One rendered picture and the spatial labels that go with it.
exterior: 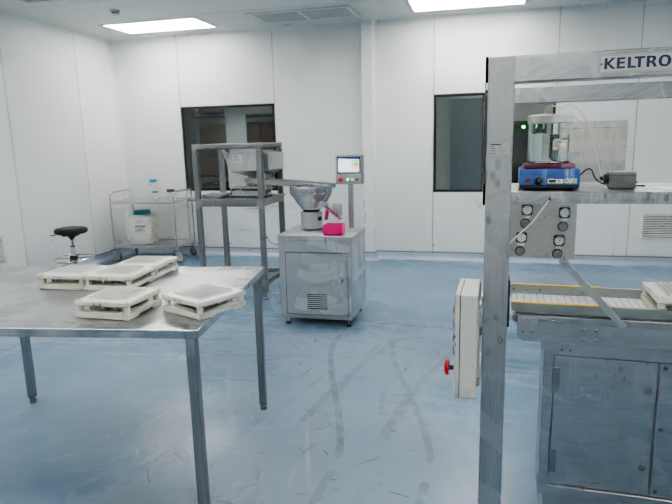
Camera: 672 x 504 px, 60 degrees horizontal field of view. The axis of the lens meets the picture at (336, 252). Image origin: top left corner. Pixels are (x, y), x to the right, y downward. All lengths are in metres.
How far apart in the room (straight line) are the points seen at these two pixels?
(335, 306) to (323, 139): 3.23
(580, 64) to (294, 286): 3.66
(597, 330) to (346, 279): 2.74
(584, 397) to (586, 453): 0.22
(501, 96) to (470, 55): 5.85
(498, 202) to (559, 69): 0.32
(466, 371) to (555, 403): 1.00
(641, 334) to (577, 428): 0.44
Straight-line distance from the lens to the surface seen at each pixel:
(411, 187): 7.31
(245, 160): 5.66
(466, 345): 1.42
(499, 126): 1.44
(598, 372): 2.37
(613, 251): 7.51
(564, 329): 2.25
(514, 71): 1.45
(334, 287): 4.70
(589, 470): 2.54
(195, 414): 2.39
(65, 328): 2.46
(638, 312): 2.26
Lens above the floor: 1.51
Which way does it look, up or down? 11 degrees down
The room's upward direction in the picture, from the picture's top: 1 degrees counter-clockwise
